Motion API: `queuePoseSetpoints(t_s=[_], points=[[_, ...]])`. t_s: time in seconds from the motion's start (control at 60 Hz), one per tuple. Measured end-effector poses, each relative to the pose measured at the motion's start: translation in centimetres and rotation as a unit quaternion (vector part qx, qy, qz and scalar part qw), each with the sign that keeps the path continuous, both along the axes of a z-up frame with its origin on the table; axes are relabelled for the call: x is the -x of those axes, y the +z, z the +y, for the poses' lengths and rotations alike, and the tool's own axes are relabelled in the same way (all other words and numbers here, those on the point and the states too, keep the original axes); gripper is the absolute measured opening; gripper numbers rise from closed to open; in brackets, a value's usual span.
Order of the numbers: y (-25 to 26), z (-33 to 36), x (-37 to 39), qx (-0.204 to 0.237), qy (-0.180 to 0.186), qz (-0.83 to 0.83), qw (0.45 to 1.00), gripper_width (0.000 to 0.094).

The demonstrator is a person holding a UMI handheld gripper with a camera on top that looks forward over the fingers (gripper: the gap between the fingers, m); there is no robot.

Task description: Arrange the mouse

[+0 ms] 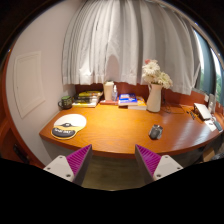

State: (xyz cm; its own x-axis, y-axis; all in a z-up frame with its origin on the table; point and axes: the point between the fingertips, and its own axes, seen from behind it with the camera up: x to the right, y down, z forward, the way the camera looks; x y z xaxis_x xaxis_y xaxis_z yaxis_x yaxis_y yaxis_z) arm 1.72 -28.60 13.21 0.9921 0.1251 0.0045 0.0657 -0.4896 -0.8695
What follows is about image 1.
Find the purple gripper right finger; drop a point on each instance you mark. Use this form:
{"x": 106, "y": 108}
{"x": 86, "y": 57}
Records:
{"x": 153, "y": 166}

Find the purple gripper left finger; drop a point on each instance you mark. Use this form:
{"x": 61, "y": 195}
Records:
{"x": 72, "y": 167}

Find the grey computer mouse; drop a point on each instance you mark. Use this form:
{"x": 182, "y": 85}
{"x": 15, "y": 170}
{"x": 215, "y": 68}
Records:
{"x": 156, "y": 132}

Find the white yellow round mouse pad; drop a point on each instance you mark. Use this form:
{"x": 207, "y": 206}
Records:
{"x": 67, "y": 126}

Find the white ceramic vase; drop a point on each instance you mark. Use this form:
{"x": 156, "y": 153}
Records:
{"x": 154, "y": 99}

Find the yellow white book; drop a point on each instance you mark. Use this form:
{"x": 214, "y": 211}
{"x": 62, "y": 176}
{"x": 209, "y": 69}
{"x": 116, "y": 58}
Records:
{"x": 141, "y": 105}

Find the dark green mug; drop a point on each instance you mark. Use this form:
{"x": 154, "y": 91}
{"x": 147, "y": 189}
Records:
{"x": 65, "y": 102}

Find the stack of dark books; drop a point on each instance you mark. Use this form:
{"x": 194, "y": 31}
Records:
{"x": 87, "y": 99}

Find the red thin book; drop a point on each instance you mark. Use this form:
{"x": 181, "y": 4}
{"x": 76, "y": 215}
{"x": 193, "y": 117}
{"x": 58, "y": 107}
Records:
{"x": 108, "y": 102}

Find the blue book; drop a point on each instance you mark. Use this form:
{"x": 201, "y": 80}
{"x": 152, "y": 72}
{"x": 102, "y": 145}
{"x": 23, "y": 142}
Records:
{"x": 127, "y": 100}

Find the white box device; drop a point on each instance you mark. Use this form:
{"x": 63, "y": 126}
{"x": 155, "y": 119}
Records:
{"x": 202, "y": 111}

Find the clear plastic bottle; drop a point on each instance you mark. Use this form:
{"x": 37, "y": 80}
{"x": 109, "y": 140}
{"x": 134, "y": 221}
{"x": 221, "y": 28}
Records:
{"x": 114, "y": 93}

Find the white pink flower bouquet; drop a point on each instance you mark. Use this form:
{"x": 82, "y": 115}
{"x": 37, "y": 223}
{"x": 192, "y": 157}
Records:
{"x": 152, "y": 74}

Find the white sheer curtain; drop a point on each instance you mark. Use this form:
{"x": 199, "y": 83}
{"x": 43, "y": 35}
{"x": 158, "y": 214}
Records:
{"x": 111, "y": 40}

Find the white wall panel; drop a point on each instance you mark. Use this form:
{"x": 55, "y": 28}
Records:
{"x": 28, "y": 88}

